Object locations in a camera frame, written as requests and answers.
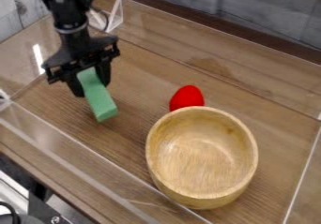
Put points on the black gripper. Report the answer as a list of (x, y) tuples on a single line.
[(81, 52)]

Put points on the green rectangular block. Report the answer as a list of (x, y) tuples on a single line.
[(97, 94)]

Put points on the light wooden bowl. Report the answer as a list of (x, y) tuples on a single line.
[(202, 157)]

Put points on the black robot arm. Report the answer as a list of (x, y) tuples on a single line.
[(69, 16)]

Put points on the red egg-shaped ball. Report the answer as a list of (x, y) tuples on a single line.
[(188, 96)]

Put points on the clear acrylic corner bracket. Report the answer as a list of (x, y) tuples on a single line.
[(106, 21)]

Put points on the black metal mount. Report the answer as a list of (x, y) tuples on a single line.
[(41, 210)]

